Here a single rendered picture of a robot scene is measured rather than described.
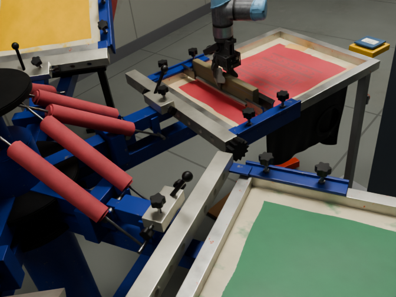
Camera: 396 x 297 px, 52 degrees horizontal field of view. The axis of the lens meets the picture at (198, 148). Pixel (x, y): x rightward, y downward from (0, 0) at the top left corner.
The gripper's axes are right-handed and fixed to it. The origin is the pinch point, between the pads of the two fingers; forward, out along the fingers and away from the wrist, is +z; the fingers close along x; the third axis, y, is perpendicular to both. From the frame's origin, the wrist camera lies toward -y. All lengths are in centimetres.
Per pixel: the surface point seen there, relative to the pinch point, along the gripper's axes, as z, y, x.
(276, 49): 6.3, -16.6, 45.7
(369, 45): 5, 14, 74
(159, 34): 96, -289, 128
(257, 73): 6.3, -4.8, 22.6
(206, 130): -1.8, 24.4, -26.6
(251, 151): 102, -58, 63
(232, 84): -2.5, 7.5, -1.5
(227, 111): 6.3, 9.8, -6.3
